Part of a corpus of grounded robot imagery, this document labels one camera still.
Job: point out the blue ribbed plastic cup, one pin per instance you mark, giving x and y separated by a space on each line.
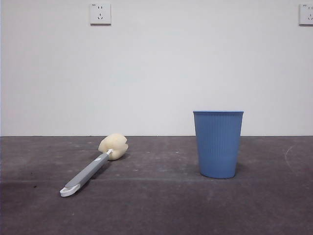
217 144

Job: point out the white wall socket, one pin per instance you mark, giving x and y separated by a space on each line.
100 14
306 14

